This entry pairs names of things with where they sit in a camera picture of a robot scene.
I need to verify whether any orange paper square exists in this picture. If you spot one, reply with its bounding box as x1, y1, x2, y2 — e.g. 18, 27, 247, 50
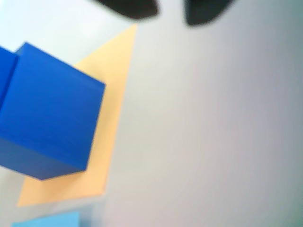
16, 23, 138, 208

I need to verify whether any large blue cube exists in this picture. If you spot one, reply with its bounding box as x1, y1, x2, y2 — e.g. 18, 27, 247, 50
0, 42, 107, 181

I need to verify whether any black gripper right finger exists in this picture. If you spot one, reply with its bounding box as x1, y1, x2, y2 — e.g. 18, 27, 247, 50
184, 0, 235, 26

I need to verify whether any light blue paper square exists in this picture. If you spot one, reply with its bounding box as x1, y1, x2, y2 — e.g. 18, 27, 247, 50
10, 210, 81, 227

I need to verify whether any medium blue cube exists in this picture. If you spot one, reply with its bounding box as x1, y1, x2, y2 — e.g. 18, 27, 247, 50
0, 46, 19, 108

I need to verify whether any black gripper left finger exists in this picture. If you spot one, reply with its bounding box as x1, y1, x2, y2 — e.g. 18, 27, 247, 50
93, 0, 159, 20

